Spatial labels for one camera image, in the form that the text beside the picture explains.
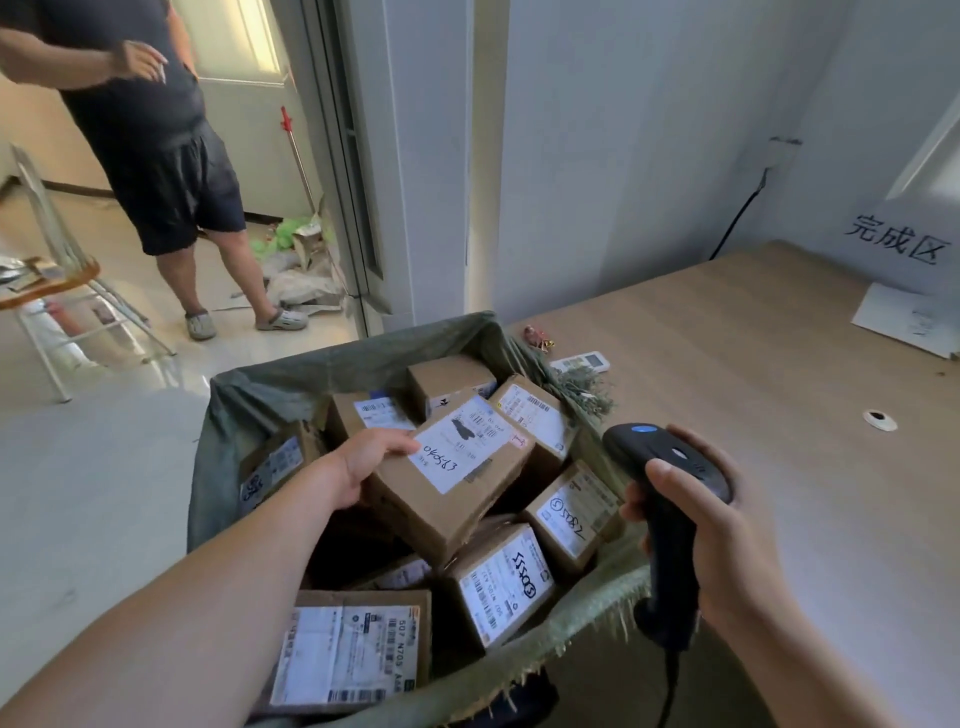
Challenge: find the brown labelled parcel box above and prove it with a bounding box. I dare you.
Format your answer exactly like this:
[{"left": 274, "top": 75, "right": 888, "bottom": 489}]
[{"left": 363, "top": 394, "right": 536, "bottom": 570}]

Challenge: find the person's left forearm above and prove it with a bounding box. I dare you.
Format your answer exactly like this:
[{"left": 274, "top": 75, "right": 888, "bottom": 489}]
[{"left": 0, "top": 459, "right": 340, "bottom": 728}]

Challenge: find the black wall cable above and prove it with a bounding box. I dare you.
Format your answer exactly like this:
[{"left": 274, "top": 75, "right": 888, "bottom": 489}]
[{"left": 708, "top": 168, "right": 771, "bottom": 261}]

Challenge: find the grey sliding door frame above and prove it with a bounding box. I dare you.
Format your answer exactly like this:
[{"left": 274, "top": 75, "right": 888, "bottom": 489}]
[{"left": 298, "top": 0, "right": 394, "bottom": 340}]

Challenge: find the white paper wall sign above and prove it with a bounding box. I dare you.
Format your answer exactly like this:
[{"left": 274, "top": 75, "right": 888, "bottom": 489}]
[{"left": 838, "top": 96, "right": 960, "bottom": 295}]

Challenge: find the person's left hand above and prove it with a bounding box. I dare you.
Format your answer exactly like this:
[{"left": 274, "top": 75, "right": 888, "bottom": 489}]
[{"left": 328, "top": 426, "right": 423, "bottom": 513}]

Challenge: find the green plastic bag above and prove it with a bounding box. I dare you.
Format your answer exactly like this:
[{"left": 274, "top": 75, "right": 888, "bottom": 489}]
[{"left": 250, "top": 216, "right": 316, "bottom": 258}]

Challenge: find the white remote control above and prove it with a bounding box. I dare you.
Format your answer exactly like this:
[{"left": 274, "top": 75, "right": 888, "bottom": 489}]
[{"left": 550, "top": 351, "right": 611, "bottom": 375}]

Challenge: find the white wall socket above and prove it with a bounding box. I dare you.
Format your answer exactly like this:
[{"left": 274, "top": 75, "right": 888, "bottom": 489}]
[{"left": 764, "top": 136, "right": 804, "bottom": 171}]

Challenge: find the wooden white metal chair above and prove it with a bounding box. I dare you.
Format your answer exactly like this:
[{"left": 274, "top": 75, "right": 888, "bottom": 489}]
[{"left": 0, "top": 142, "right": 179, "bottom": 405}]

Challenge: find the white paper sheet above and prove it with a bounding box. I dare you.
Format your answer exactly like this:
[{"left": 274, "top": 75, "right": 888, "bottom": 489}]
[{"left": 850, "top": 282, "right": 960, "bottom": 360}]

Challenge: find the pile of cardboard parcels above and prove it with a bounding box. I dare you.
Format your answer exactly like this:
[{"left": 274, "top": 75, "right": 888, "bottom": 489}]
[{"left": 237, "top": 353, "right": 625, "bottom": 715}]

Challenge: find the crumpled grey sack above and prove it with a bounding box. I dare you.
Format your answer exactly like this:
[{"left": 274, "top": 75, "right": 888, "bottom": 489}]
[{"left": 264, "top": 251, "right": 348, "bottom": 317}]

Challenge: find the person's right forearm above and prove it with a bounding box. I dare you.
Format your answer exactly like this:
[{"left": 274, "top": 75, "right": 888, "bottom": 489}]
[{"left": 697, "top": 577, "right": 948, "bottom": 728}]

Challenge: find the small open cardboard box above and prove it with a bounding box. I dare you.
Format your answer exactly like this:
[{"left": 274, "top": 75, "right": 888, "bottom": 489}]
[{"left": 291, "top": 213, "right": 333, "bottom": 273}]

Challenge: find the black scanner cable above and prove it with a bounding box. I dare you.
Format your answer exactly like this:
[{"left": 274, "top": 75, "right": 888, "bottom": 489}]
[{"left": 657, "top": 648, "right": 682, "bottom": 728}]

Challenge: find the green woven sack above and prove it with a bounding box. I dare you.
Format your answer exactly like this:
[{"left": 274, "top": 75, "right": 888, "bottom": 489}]
[{"left": 186, "top": 310, "right": 655, "bottom": 728}]

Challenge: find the black handheld barcode scanner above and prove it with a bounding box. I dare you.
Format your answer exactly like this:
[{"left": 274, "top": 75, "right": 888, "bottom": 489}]
[{"left": 601, "top": 422, "right": 733, "bottom": 654}]

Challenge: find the person's right hand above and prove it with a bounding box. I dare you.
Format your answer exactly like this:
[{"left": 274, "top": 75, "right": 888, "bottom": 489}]
[{"left": 620, "top": 423, "right": 768, "bottom": 625}]

